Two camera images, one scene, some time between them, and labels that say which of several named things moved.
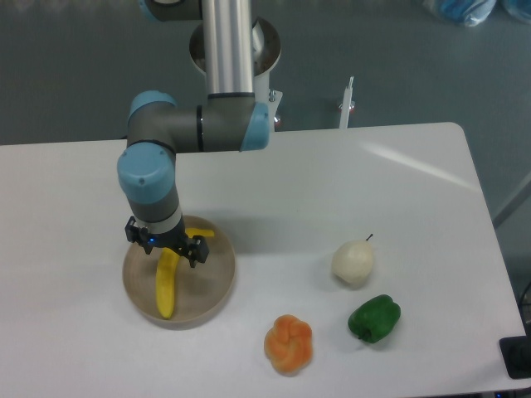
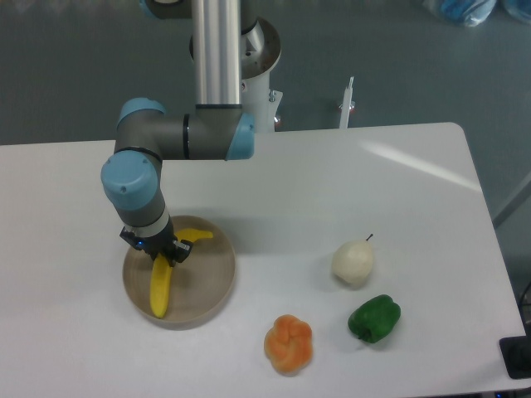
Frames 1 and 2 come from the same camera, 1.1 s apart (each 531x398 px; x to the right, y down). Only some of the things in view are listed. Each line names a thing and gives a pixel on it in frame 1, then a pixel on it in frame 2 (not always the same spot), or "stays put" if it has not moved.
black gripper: x=175 y=239 → x=163 y=242
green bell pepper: x=374 y=318 stays put
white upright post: x=346 y=106 stays put
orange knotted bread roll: x=288 y=344 stays put
